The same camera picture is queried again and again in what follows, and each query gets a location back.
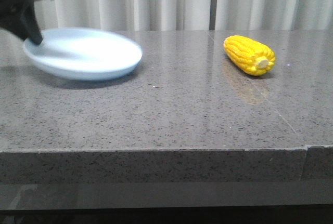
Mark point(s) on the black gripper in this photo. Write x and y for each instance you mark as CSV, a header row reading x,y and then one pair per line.
x,y
18,17

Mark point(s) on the light blue round plate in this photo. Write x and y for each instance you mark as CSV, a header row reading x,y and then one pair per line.
x,y
84,54

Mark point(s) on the yellow toy corn cob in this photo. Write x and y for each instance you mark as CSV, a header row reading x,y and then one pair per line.
x,y
252,57

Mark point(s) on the white pleated curtain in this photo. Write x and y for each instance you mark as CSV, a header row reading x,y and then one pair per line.
x,y
139,15

